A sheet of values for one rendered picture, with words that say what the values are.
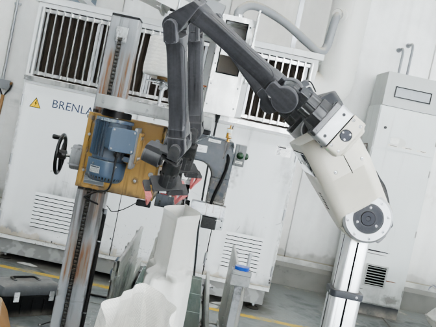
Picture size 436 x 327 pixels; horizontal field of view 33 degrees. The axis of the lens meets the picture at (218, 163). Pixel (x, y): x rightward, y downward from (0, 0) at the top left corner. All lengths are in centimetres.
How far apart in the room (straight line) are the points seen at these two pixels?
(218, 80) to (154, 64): 243
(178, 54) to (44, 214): 392
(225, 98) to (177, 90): 307
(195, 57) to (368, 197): 83
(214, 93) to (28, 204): 176
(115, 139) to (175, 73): 68
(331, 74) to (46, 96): 231
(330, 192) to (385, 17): 513
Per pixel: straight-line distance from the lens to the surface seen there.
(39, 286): 472
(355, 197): 232
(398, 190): 668
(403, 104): 667
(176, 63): 216
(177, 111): 221
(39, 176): 592
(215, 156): 302
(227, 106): 525
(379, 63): 725
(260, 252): 584
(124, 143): 279
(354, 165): 225
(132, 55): 311
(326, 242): 723
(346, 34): 619
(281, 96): 207
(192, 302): 422
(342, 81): 615
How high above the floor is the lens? 139
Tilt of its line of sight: 3 degrees down
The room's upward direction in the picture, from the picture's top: 12 degrees clockwise
